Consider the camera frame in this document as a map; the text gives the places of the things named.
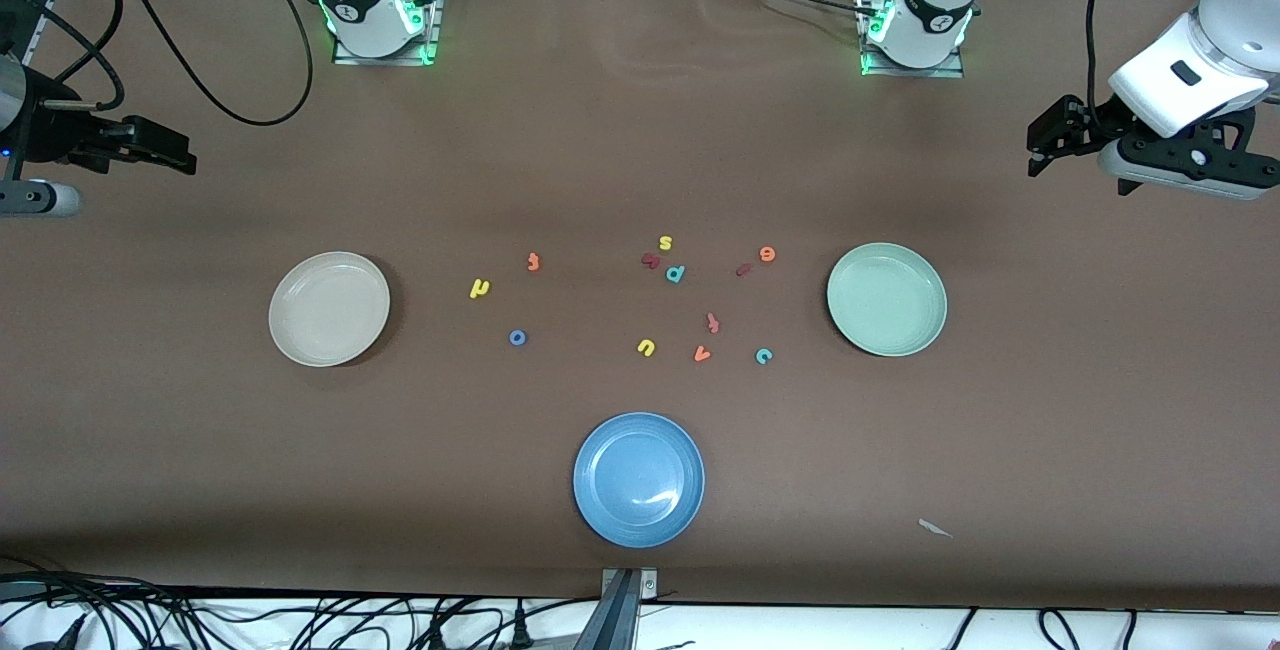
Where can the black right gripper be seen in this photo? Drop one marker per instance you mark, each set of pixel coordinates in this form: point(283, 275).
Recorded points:
point(52, 133)

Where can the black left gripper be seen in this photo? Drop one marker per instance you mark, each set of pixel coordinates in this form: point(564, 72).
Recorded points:
point(1082, 122)

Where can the yellow foam letter h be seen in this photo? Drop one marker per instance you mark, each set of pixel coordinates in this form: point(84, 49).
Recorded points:
point(478, 290)

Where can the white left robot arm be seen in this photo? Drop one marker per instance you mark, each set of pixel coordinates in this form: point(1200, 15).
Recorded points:
point(935, 0)

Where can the pale green plate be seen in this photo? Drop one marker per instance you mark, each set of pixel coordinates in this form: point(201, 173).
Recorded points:
point(887, 300)

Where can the beige brown plate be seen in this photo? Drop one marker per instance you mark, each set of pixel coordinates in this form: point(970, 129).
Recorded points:
point(330, 310)

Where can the small white paper scrap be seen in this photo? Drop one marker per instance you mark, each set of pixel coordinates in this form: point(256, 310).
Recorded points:
point(933, 527)

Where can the brown table cover sheet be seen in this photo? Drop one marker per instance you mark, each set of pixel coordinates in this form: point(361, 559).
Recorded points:
point(640, 130)

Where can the yellow foam letter u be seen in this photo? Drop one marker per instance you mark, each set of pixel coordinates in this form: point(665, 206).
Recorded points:
point(641, 344)

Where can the blue plate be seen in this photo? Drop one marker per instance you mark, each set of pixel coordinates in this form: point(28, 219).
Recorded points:
point(638, 480)

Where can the black power plug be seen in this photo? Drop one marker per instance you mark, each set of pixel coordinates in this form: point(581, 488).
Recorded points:
point(520, 630)
point(436, 638)

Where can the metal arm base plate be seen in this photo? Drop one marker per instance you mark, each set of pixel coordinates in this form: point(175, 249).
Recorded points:
point(380, 60)
point(910, 72)

